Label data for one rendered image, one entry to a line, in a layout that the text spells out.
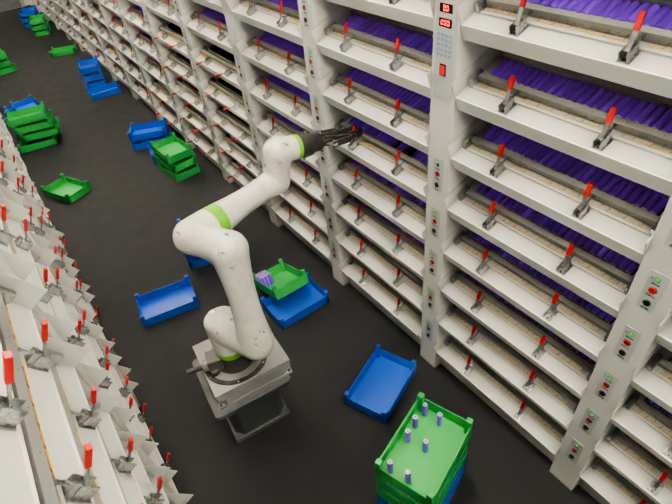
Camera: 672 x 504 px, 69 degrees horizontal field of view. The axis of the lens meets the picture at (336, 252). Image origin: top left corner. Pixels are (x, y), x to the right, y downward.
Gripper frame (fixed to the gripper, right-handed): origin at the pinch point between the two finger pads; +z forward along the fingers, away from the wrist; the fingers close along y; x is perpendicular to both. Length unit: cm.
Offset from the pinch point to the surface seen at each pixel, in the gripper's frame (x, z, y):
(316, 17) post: 40.0, -7.2, -15.8
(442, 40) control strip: 45, -10, 49
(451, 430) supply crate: -70, -23, 91
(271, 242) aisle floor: -99, 2, -76
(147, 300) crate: -111, -76, -80
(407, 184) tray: -7.6, -1.1, 34.6
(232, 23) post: 25, -6, -88
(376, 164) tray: -7.2, -0.5, 16.4
